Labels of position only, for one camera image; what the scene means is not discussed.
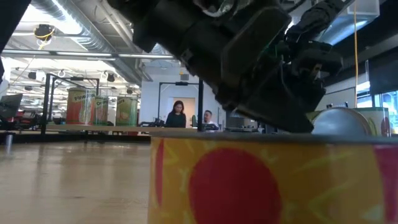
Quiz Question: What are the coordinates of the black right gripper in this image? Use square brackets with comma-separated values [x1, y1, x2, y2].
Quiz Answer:
[107, 0, 293, 110]

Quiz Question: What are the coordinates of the chicken soup label can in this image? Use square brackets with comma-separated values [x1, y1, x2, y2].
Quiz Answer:
[306, 106, 373, 136]

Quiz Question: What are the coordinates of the yellow pineapple rings can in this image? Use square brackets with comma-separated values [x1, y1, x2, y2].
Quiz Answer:
[147, 132, 398, 224]

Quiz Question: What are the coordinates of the mixed veggies label can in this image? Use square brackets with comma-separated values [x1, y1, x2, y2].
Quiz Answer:
[354, 107, 392, 138]

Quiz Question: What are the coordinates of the green pears label can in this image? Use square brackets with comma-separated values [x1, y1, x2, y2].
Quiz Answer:
[115, 96, 138, 127]

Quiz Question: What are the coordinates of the red pineapple label can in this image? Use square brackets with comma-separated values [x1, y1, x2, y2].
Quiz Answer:
[65, 87, 96, 126]

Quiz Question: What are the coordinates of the person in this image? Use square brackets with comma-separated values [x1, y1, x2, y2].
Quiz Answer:
[202, 110, 220, 129]
[164, 100, 187, 128]

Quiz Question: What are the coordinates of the beige door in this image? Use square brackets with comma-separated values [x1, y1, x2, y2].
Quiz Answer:
[172, 97, 196, 125]

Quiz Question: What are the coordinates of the window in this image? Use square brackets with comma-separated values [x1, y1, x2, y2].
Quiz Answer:
[356, 79, 398, 135]

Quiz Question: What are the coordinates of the ceiling light strip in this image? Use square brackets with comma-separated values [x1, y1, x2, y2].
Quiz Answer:
[1, 49, 175, 60]

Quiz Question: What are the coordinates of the dark computer monitor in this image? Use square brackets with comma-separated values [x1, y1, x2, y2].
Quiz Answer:
[0, 93, 24, 121]

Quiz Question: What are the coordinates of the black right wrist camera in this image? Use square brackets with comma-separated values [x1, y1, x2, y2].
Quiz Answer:
[291, 40, 343, 79]

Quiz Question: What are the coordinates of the black background station frame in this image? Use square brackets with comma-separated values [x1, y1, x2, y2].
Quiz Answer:
[49, 76, 101, 124]
[157, 80, 200, 127]

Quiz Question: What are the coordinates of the black shelf frame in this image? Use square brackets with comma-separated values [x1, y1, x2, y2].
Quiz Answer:
[40, 73, 205, 135]

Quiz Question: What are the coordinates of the yellow hanging cable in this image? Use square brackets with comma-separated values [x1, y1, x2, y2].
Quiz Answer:
[353, 0, 359, 109]

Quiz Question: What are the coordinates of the large rectangular silver duct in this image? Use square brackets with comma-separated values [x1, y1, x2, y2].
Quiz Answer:
[317, 0, 381, 47]

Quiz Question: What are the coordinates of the round silver air duct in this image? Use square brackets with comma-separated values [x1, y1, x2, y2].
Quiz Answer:
[29, 0, 153, 82]

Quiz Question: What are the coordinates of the black aluminium table frame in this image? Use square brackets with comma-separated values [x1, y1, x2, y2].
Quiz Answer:
[0, 0, 152, 146]

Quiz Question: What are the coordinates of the silver post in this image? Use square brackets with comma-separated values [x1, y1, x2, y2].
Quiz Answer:
[4, 133, 14, 155]

